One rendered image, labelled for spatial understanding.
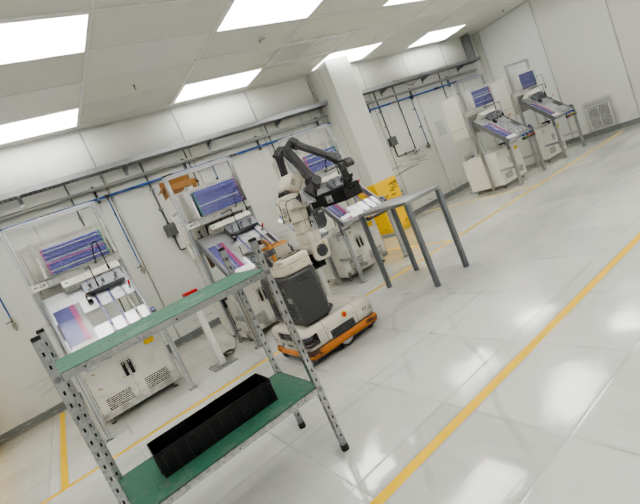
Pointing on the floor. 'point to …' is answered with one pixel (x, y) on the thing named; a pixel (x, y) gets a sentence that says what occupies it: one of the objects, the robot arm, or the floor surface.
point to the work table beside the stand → (413, 230)
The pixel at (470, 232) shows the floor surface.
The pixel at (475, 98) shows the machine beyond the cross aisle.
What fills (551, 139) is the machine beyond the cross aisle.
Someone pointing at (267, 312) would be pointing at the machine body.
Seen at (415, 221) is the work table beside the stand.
